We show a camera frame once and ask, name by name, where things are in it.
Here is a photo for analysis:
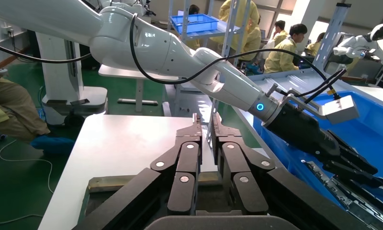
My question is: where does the white humanoid robot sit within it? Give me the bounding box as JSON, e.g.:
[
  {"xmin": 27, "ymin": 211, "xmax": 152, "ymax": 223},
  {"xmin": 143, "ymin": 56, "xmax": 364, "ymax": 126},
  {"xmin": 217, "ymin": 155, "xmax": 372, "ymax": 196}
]
[{"xmin": 332, "ymin": 23, "xmax": 383, "ymax": 69}]

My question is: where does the black container tray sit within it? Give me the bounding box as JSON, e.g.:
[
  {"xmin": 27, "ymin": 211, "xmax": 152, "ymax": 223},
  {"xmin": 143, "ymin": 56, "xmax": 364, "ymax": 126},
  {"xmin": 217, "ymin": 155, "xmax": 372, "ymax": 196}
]
[{"xmin": 77, "ymin": 171, "xmax": 233, "ymax": 230}]

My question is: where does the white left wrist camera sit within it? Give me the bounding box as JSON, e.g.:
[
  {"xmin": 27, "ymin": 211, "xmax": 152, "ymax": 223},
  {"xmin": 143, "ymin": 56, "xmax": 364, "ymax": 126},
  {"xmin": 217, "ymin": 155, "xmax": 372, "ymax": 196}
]
[{"xmin": 321, "ymin": 94, "xmax": 360, "ymax": 125}]

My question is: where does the seated operator in khaki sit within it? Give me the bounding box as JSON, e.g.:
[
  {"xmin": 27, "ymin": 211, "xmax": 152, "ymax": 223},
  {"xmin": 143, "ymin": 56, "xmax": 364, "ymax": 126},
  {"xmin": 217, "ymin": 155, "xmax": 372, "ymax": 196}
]
[{"xmin": 0, "ymin": 62, "xmax": 75, "ymax": 156}]

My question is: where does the small blue plastic bin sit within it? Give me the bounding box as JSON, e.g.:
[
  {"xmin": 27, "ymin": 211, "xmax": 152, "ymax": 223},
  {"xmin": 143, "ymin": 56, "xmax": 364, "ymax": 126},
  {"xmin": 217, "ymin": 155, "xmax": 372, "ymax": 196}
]
[{"xmin": 170, "ymin": 13, "xmax": 220, "ymax": 34}]

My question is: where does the large blue plastic bin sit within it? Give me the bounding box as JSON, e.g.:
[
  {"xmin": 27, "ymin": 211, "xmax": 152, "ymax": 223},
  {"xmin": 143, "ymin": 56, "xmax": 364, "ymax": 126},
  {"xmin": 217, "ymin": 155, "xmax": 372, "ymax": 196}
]
[{"xmin": 253, "ymin": 90, "xmax": 383, "ymax": 210}]

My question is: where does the long silver slotted part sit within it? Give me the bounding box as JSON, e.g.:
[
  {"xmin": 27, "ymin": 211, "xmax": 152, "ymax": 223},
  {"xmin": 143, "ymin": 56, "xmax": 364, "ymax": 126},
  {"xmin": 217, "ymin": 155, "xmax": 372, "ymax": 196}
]
[{"xmin": 332, "ymin": 175, "xmax": 383, "ymax": 219}]

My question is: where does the long silver rail part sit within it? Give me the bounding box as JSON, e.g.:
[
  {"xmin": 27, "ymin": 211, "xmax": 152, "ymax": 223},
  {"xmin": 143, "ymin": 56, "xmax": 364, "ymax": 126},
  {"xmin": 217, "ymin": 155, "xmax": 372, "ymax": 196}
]
[{"xmin": 301, "ymin": 160, "xmax": 354, "ymax": 210}]

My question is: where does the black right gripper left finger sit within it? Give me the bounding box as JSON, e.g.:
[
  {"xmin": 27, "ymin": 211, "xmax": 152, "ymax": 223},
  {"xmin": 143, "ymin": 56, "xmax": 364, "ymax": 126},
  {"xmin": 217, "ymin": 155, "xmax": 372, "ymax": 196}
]
[{"xmin": 72, "ymin": 114, "xmax": 202, "ymax": 230}]

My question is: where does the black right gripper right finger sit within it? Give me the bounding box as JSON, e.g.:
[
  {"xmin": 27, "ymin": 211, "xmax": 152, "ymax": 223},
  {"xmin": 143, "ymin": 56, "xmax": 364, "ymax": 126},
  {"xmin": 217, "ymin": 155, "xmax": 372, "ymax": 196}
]
[{"xmin": 211, "ymin": 114, "xmax": 370, "ymax": 230}]

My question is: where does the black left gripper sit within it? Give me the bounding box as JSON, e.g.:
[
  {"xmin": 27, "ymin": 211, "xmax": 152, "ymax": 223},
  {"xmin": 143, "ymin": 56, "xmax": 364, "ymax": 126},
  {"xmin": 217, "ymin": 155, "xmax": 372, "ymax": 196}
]
[{"xmin": 262, "ymin": 101, "xmax": 383, "ymax": 193}]

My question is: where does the white floor cable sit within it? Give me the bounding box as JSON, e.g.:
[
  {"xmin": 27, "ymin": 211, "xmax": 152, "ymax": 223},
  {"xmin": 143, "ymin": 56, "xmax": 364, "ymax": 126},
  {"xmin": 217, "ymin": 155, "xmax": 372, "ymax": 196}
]
[{"xmin": 0, "ymin": 139, "xmax": 54, "ymax": 224}]

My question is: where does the person in yellow coat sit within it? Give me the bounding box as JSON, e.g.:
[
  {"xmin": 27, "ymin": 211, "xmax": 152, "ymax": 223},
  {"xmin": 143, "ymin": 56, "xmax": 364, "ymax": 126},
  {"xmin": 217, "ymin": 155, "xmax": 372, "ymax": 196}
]
[
  {"xmin": 306, "ymin": 32, "xmax": 326, "ymax": 57},
  {"xmin": 271, "ymin": 20, "xmax": 287, "ymax": 45}
]

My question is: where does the grey background shelf rack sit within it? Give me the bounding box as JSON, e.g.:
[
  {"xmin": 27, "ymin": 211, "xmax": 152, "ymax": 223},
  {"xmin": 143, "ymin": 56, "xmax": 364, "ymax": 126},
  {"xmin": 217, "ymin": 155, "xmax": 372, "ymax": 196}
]
[{"xmin": 168, "ymin": 0, "xmax": 243, "ymax": 121}]

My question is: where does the white desk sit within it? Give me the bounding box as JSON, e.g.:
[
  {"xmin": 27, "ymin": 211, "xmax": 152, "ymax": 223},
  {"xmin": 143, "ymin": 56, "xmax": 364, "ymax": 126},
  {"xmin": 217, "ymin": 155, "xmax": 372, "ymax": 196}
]
[{"xmin": 98, "ymin": 64, "xmax": 180, "ymax": 114}]

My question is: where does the standing person yellow coat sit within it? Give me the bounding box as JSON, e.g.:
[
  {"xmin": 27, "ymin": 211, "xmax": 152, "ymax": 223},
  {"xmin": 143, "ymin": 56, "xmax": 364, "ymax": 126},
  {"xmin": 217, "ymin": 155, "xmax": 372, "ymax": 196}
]
[{"xmin": 210, "ymin": 0, "xmax": 262, "ymax": 61}]

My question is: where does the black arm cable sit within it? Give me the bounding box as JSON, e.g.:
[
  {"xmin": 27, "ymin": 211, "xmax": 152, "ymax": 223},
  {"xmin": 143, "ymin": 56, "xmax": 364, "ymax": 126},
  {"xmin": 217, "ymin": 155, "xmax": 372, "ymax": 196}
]
[{"xmin": 129, "ymin": 12, "xmax": 341, "ymax": 101}]

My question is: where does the thick black hanging cable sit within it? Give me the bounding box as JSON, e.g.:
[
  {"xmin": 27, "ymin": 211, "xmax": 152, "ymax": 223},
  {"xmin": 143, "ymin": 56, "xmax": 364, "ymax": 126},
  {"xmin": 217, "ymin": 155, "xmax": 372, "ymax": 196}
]
[{"xmin": 0, "ymin": 40, "xmax": 93, "ymax": 64}]

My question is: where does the black-haired person yellow coat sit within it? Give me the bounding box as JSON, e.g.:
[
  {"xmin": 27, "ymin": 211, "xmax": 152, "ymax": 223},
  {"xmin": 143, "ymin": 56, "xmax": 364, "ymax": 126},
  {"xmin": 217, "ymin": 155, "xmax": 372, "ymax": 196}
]
[{"xmin": 263, "ymin": 23, "xmax": 308, "ymax": 74}]

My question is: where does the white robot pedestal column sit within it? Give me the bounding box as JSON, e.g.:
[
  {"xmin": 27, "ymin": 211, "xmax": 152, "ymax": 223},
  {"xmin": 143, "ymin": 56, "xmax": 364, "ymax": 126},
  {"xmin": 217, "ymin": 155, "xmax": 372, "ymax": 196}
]
[{"xmin": 36, "ymin": 32, "xmax": 109, "ymax": 125}]

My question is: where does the bent person yellow coat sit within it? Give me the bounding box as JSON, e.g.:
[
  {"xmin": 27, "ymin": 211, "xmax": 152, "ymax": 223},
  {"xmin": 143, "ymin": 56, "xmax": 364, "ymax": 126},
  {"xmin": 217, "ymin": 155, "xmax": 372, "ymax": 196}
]
[{"xmin": 239, "ymin": 16, "xmax": 262, "ymax": 61}]

